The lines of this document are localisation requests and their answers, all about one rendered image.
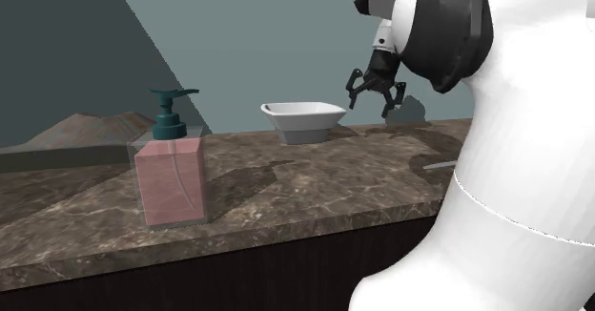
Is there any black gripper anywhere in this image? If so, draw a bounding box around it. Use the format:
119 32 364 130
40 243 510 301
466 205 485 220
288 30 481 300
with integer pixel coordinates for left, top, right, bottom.
345 48 408 119

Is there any white square bowl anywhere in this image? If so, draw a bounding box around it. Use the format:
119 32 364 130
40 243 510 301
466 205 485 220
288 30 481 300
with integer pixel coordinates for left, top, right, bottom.
259 101 348 146

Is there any grey thin flat utensil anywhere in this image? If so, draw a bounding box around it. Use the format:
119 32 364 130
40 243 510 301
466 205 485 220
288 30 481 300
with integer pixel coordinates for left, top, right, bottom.
421 160 460 171

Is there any pink soap dispenser teal pump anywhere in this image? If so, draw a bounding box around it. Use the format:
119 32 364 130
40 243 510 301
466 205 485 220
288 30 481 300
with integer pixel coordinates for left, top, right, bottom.
126 87 209 233

